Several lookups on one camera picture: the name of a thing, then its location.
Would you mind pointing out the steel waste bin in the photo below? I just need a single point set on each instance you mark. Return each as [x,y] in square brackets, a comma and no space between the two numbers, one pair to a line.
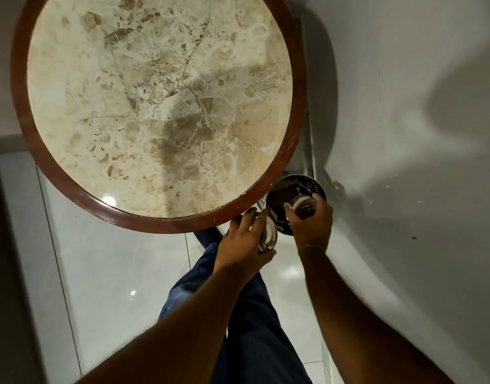
[283,188]

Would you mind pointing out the clear drinking glass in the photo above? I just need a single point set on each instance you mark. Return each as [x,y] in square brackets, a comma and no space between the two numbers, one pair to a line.
[303,205]
[269,235]

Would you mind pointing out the blue jeans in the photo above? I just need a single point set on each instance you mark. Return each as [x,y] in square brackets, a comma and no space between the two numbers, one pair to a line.
[257,335]

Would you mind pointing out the person's left hand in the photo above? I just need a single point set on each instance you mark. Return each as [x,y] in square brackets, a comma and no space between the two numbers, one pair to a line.
[237,247]

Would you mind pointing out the round marble table wooden rim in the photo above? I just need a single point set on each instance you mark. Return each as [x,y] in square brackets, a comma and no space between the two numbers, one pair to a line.
[157,95]

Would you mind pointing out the person's left thumb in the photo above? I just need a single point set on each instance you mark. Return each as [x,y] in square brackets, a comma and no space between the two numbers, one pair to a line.
[267,257]

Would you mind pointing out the person's left forearm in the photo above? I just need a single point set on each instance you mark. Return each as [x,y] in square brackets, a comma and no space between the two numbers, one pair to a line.
[177,335]

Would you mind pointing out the person's right thumb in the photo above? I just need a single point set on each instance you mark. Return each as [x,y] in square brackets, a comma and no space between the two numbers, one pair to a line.
[289,215]

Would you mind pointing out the person's right hand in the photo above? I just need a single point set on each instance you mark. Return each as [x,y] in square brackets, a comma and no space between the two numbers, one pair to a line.
[313,231]

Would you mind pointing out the person's right forearm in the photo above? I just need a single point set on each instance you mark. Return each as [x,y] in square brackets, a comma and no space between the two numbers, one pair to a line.
[357,323]

